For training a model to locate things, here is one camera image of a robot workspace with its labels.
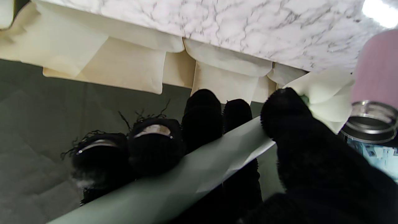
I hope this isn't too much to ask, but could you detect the cream fabric sofa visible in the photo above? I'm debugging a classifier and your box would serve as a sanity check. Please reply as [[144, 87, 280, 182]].
[[0, 0, 308, 105]]

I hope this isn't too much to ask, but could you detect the small cream throw pillow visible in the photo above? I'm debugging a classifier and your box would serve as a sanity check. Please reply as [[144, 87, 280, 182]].
[[17, 2, 109, 77]]

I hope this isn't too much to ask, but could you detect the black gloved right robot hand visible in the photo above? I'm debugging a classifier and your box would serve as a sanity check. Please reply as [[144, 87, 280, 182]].
[[61, 87, 398, 224]]

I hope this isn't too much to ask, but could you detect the cream sofa back cushion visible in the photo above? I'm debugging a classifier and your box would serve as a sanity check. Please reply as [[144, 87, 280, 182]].
[[43, 37, 167, 95], [190, 61, 259, 105]]

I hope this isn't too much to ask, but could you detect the sponge cup brush green handle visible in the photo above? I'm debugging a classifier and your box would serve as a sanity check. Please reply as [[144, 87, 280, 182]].
[[47, 67, 355, 224]]

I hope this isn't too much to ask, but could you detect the pink thermos body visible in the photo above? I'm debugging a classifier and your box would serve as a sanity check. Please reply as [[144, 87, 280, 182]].
[[340, 30, 398, 145]]

